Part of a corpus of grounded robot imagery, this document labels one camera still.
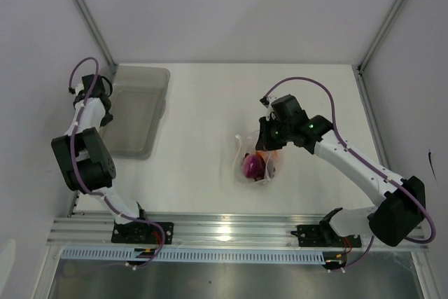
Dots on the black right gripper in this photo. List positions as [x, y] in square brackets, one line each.
[264, 143]

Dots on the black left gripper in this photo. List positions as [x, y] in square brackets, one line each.
[106, 119]

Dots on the orange fruit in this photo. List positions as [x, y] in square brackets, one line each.
[269, 155]

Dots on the clear zip top bag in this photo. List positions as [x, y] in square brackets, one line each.
[246, 143]

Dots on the red onion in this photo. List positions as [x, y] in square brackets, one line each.
[253, 167]

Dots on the dark red grape bunch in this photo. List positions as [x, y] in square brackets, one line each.
[270, 168]

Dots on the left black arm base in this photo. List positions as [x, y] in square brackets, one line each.
[135, 233]

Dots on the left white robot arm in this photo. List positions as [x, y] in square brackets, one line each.
[84, 161]

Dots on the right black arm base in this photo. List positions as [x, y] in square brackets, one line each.
[323, 236]

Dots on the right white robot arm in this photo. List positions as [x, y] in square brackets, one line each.
[397, 202]

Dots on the clear grey plastic bin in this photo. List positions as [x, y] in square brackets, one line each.
[138, 103]

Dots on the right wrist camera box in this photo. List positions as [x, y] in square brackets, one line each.
[266, 101]

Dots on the left aluminium frame post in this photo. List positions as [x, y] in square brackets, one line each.
[92, 27]

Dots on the aluminium frame post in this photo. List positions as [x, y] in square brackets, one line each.
[386, 25]
[92, 27]

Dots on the aluminium mounting rail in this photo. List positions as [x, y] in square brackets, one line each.
[228, 230]

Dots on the slotted white cable duct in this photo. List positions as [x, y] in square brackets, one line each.
[169, 254]

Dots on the right aluminium frame post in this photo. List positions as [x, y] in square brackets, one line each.
[386, 25]

